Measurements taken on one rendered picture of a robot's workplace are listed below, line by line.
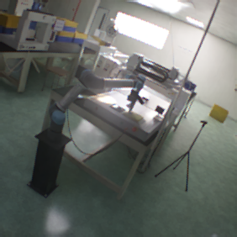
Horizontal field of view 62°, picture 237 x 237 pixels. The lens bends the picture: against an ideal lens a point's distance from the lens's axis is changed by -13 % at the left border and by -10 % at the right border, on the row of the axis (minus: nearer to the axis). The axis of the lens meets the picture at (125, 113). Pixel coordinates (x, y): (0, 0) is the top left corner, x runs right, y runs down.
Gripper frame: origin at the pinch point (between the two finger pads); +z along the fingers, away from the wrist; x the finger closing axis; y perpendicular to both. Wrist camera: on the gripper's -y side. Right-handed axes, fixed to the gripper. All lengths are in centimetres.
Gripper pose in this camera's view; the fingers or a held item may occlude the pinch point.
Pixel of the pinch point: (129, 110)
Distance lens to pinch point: 213.4
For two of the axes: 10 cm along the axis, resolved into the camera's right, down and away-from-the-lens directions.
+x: -4.1, 2.0, -8.9
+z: -3.6, 8.6, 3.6
